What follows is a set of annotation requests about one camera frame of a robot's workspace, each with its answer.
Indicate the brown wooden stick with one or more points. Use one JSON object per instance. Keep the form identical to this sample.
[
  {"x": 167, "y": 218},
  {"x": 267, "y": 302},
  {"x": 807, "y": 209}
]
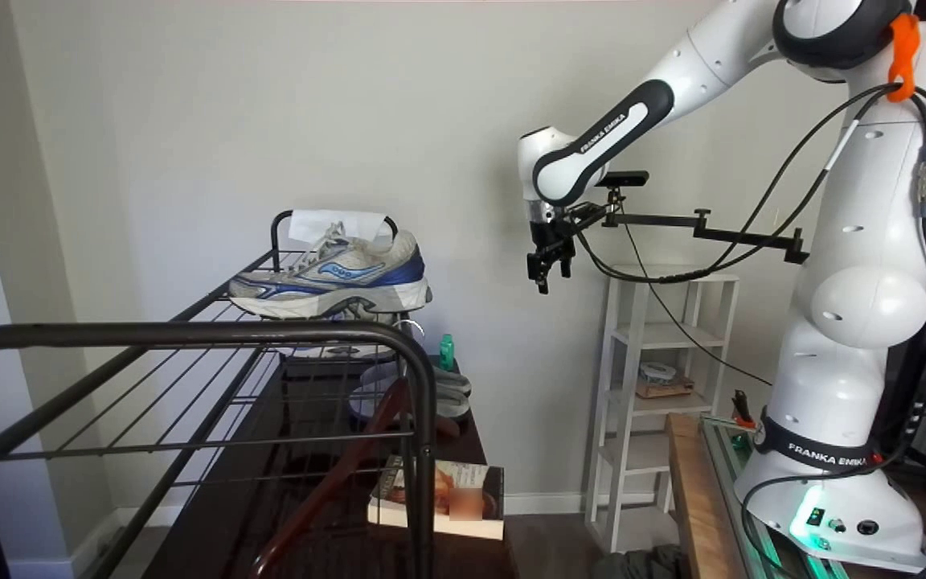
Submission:
[{"x": 324, "y": 487}]

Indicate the Sarah Dunant paperback book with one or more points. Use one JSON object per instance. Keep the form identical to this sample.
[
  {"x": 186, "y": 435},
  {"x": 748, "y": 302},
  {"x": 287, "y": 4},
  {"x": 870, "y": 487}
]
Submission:
[{"x": 442, "y": 499}]

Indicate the black metal shoe rack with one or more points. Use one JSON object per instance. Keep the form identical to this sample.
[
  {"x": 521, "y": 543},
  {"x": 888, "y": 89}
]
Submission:
[{"x": 161, "y": 375}]

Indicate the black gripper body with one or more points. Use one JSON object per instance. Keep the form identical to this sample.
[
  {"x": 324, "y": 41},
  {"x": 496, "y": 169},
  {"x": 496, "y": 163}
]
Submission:
[{"x": 551, "y": 234}]

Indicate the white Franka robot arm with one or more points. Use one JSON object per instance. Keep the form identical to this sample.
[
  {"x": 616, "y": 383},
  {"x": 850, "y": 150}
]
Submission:
[{"x": 860, "y": 299}]

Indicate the black stereo camera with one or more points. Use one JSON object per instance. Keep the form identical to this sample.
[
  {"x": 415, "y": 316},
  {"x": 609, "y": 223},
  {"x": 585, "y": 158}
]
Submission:
[{"x": 621, "y": 179}]

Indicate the white shelf unit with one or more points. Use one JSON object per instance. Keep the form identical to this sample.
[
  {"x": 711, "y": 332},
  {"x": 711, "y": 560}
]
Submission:
[{"x": 657, "y": 397}]

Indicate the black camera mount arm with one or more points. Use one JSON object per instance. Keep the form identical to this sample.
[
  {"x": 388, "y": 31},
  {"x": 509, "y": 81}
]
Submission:
[{"x": 721, "y": 226}]

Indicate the grey slipper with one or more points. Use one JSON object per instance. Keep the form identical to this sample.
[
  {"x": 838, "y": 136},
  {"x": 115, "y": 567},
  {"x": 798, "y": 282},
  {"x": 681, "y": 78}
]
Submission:
[
  {"x": 376, "y": 389},
  {"x": 450, "y": 389}
]

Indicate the dark wooden dresser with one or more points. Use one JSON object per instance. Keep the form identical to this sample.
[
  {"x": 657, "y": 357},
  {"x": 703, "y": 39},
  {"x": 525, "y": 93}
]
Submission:
[{"x": 313, "y": 502}]

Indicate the white blue sneaker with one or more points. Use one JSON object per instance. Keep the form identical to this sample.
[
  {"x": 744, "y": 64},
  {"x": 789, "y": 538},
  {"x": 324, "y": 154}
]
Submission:
[
  {"x": 337, "y": 349},
  {"x": 346, "y": 276}
]

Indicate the light wooden table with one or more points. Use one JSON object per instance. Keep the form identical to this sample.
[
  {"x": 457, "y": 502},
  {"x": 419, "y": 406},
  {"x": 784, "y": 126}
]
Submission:
[{"x": 693, "y": 502}]

